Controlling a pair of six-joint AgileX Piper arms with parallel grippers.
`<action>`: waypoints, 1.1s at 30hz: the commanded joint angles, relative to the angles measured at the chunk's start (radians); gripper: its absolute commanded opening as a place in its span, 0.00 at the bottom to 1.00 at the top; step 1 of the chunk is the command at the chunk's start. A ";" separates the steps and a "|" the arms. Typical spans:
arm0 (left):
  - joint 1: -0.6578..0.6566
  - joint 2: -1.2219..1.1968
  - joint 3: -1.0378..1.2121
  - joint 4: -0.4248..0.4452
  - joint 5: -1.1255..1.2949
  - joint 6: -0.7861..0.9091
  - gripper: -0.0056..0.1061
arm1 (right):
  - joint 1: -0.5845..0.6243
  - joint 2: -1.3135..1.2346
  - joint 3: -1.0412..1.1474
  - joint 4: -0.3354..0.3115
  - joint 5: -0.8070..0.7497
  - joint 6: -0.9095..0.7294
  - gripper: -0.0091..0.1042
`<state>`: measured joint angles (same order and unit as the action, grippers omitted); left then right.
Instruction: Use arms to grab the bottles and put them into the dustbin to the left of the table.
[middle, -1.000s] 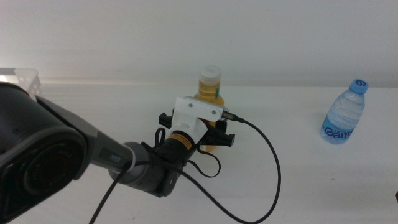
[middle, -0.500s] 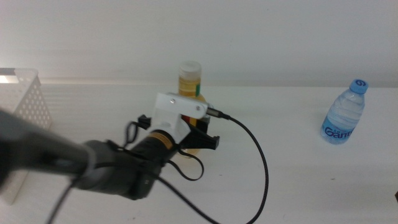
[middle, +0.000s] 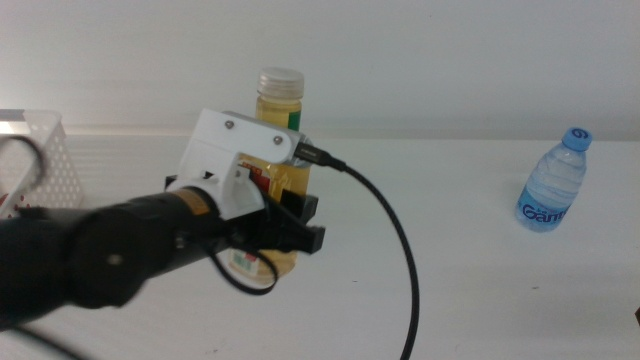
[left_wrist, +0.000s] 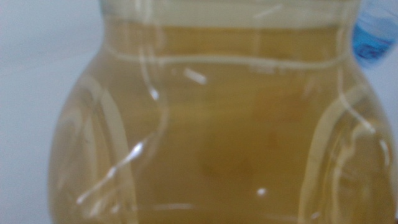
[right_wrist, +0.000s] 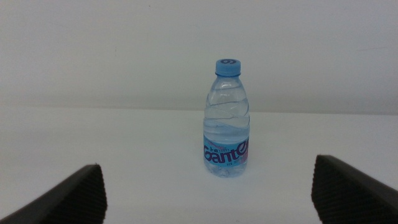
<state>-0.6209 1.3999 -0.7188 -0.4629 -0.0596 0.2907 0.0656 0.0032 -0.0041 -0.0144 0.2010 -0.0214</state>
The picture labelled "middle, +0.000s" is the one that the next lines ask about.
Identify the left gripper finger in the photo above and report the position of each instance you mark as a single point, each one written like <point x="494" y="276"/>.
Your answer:
<point x="302" y="207"/>

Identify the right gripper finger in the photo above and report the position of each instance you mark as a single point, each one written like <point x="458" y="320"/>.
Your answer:
<point x="638" y="316"/>

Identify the yellow juice bottle white cap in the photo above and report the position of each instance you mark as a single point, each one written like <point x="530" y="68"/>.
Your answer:
<point x="280" y="107"/>

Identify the clear water bottle blue cap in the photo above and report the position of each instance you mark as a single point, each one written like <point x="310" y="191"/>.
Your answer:
<point x="550" y="190"/>

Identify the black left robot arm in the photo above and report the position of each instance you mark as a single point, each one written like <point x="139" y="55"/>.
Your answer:
<point x="100" y="260"/>

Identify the white perforated plastic basket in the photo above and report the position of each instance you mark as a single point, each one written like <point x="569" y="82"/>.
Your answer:
<point x="60" y="165"/>

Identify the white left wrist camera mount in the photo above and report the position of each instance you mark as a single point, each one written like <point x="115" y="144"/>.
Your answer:
<point x="220" y="140"/>

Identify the grey metal frame bar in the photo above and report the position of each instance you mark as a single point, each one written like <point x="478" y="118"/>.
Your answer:
<point x="10" y="114"/>

